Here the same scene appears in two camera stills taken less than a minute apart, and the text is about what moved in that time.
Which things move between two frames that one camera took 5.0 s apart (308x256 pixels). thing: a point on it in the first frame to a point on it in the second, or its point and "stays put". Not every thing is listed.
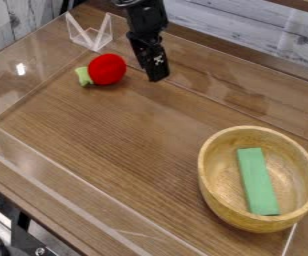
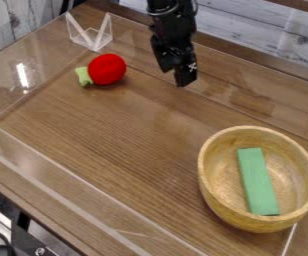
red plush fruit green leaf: (105, 70) stays put
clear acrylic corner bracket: (90, 38) stays put
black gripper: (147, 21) to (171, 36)
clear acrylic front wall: (22, 163) stays put
